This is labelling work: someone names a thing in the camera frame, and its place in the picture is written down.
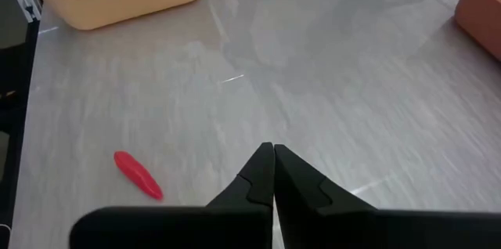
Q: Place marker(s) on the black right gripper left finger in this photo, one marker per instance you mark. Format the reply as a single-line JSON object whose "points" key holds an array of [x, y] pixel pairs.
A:
{"points": [[176, 229]]}

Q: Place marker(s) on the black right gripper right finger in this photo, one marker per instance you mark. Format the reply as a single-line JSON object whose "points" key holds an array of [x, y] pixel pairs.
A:
{"points": [[372, 231]]}

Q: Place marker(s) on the salmon plastic basket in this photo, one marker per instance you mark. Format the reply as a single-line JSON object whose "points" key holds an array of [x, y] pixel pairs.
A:
{"points": [[477, 18]]}

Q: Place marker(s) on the red chili pepper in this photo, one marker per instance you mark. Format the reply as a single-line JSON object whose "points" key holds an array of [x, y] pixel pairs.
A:
{"points": [[137, 174]]}

